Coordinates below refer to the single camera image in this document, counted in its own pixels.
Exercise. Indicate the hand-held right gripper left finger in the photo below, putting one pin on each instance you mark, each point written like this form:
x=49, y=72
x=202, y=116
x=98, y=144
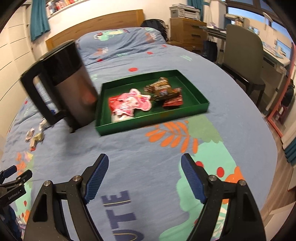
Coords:
x=97, y=178

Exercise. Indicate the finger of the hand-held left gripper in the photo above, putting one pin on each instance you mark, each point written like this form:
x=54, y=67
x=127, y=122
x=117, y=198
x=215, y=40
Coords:
x=23, y=176
x=9, y=171

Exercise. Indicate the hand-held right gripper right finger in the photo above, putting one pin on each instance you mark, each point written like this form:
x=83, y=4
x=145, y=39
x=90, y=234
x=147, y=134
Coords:
x=193, y=178

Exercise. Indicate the gold candy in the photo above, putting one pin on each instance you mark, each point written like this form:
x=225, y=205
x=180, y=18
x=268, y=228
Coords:
x=38, y=138

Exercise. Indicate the white brown cookie packet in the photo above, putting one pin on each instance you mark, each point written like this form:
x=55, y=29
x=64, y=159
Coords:
x=43, y=122

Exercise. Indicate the green tray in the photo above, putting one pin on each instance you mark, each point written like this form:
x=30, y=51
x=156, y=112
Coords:
x=161, y=111

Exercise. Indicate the long red snack packet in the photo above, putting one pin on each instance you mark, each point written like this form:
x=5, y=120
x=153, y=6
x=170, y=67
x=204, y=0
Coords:
x=113, y=104

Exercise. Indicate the dark red snack packet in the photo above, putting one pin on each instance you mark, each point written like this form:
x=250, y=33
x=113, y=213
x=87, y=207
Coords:
x=173, y=103

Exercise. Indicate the pink cartoon snack packet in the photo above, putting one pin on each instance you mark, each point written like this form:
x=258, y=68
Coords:
x=136, y=102

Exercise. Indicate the brown snack packet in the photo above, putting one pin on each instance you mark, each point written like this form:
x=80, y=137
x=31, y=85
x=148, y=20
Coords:
x=161, y=88

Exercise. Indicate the blue printed blanket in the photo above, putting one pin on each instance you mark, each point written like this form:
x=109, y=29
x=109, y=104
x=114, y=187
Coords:
x=138, y=148

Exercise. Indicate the black electric kettle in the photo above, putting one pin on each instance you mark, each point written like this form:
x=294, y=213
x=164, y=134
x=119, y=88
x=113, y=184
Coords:
x=69, y=92

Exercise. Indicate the white wardrobe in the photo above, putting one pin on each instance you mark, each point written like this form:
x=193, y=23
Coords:
x=13, y=58

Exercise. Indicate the black bag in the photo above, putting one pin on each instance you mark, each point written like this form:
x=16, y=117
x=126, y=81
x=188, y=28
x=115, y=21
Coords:
x=288, y=93

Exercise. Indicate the dark blue paper bag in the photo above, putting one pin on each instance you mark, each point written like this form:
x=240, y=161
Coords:
x=210, y=51

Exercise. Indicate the grey chair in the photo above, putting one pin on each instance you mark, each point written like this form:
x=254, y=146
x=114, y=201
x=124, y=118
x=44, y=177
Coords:
x=242, y=53

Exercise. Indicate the white desk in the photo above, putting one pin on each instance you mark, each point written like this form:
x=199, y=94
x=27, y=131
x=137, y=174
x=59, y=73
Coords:
x=275, y=60

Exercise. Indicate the wooden drawer cabinet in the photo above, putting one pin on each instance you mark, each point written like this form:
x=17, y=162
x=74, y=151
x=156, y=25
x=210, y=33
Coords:
x=187, y=32

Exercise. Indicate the wooden headboard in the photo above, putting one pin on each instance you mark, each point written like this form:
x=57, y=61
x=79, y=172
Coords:
x=104, y=25

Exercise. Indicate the teal curtain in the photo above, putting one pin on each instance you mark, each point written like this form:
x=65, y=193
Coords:
x=195, y=7
x=39, y=18

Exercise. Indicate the black backpack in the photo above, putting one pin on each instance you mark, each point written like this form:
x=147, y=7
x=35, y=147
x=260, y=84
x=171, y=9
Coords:
x=152, y=26

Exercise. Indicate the white printer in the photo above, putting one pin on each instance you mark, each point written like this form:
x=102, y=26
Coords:
x=185, y=11

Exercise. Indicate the white hanging garment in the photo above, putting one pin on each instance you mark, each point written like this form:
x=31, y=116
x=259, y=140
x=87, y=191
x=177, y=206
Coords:
x=214, y=11

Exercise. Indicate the white desk lamp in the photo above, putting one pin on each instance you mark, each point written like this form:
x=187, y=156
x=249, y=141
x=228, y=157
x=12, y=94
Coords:
x=267, y=17

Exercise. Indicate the window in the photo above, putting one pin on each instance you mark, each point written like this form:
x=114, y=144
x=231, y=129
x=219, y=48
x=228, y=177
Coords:
x=259, y=11

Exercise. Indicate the red frame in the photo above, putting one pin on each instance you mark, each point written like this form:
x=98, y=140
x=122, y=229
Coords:
x=275, y=125

